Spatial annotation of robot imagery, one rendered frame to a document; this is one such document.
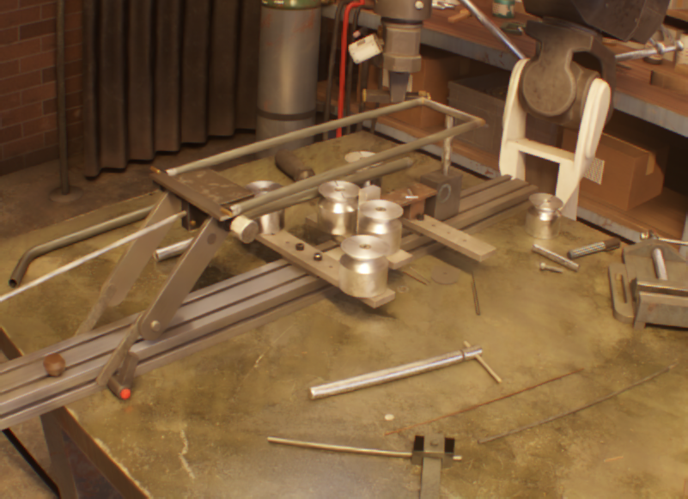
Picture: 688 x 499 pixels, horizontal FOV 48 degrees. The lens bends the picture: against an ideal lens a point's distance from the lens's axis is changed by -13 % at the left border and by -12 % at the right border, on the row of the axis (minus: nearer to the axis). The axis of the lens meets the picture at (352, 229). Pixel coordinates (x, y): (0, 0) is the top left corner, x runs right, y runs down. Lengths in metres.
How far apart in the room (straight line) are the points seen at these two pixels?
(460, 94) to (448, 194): 1.57
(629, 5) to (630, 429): 0.86
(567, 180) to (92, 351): 0.92
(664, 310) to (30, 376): 0.70
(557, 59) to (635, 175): 0.97
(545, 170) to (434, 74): 1.25
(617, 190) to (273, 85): 1.20
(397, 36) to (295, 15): 1.55
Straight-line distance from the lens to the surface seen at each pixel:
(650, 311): 0.98
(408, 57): 1.24
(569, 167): 1.47
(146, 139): 3.55
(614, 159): 2.37
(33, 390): 0.79
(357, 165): 0.88
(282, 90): 2.85
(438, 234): 1.03
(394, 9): 1.24
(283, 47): 2.81
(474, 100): 2.62
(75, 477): 1.15
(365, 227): 0.96
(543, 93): 1.45
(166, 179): 0.86
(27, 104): 3.70
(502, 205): 1.18
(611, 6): 1.45
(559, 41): 1.45
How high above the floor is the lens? 1.38
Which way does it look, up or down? 26 degrees down
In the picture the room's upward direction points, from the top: 4 degrees clockwise
